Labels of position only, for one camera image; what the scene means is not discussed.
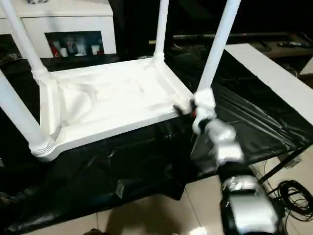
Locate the white flat board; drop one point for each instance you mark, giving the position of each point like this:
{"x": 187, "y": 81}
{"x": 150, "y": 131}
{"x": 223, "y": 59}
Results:
{"x": 269, "y": 71}

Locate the black plastic mat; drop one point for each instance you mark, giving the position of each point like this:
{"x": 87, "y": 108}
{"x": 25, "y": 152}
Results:
{"x": 244, "y": 110}

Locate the white plastic table top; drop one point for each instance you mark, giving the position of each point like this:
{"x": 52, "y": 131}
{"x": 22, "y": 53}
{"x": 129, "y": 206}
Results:
{"x": 110, "y": 102}

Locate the dark brown round object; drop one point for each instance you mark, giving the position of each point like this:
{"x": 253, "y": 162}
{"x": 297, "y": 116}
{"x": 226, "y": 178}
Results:
{"x": 94, "y": 232}

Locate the small red figure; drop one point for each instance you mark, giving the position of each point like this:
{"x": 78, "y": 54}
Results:
{"x": 54, "y": 50}

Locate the black electronic box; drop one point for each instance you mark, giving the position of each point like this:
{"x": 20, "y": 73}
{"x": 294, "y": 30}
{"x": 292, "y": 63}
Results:
{"x": 293, "y": 162}

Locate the white plastic table leg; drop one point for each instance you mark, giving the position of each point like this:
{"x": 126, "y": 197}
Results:
{"x": 22, "y": 36}
{"x": 17, "y": 110}
{"x": 215, "y": 49}
{"x": 161, "y": 27}

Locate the white mug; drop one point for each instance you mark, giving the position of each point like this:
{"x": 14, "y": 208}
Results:
{"x": 95, "y": 49}

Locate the small white cup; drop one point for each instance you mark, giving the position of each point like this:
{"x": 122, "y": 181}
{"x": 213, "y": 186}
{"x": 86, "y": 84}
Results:
{"x": 63, "y": 52}

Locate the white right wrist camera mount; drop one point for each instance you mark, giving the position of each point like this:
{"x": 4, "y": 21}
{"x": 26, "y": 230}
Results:
{"x": 206, "y": 102}

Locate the tall black cabinet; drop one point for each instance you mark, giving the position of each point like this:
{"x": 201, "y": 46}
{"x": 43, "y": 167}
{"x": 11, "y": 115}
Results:
{"x": 137, "y": 24}

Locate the white cabinet with glass doors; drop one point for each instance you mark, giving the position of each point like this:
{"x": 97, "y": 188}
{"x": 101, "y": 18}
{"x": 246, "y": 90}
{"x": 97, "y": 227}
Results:
{"x": 73, "y": 22}

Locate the black remote control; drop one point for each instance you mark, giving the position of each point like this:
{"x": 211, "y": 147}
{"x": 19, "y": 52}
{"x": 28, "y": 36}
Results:
{"x": 291, "y": 44}

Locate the small tan label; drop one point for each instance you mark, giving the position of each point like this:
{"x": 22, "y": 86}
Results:
{"x": 152, "y": 42}

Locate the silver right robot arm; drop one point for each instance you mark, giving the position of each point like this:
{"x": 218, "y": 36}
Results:
{"x": 232, "y": 151}

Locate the black horizontal bar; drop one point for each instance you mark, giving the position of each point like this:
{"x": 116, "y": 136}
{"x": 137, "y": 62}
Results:
{"x": 207, "y": 36}

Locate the white printed carton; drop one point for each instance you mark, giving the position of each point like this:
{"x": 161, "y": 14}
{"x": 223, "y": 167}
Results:
{"x": 79, "y": 47}

